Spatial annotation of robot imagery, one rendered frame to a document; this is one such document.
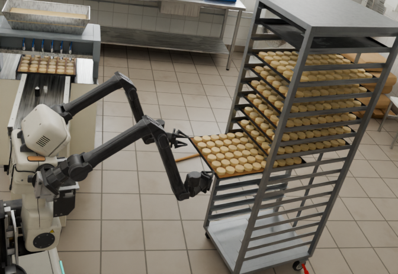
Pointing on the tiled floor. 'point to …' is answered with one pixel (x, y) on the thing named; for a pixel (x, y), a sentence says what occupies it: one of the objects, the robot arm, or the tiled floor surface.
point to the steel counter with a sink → (171, 41)
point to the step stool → (390, 117)
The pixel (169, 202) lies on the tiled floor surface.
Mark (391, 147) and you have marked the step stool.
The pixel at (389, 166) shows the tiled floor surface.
